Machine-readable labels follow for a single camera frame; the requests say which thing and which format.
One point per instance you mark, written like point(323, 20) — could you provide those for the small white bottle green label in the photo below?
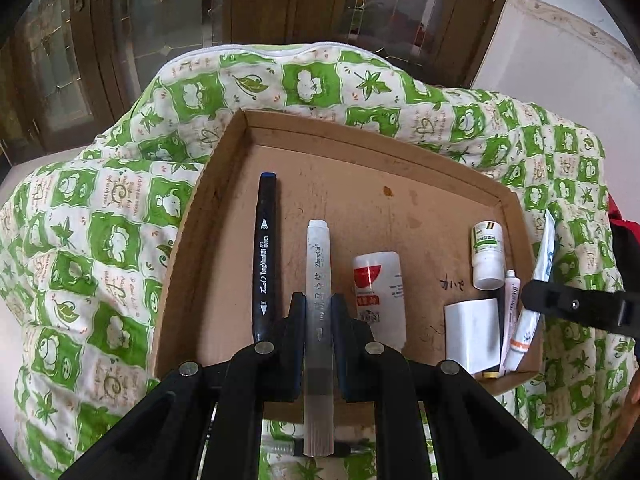
point(487, 260)

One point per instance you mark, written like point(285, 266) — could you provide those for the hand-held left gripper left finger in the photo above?
point(298, 340)

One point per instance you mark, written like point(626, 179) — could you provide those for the wooden glass door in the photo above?
point(250, 0)

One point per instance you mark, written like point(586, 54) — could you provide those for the green printed blanket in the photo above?
point(100, 235)

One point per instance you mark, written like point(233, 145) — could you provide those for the white charger block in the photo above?
point(472, 335)

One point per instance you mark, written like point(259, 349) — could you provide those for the white marker pen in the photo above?
point(318, 270)

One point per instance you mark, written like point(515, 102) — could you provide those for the shallow cardboard box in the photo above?
point(400, 210)

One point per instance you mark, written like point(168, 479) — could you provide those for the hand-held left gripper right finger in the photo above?
point(340, 340)

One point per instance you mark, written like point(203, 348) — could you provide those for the black marker blue cap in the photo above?
point(264, 260)

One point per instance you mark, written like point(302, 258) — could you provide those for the large white plastic bottle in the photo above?
point(377, 300)

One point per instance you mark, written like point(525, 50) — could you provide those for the pale pink cream tube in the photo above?
point(509, 310)

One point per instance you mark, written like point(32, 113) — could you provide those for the red cloth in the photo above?
point(627, 210)

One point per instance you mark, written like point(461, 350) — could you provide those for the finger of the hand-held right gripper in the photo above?
point(575, 305)

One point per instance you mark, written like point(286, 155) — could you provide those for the small toothpaste tube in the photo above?
point(545, 255)

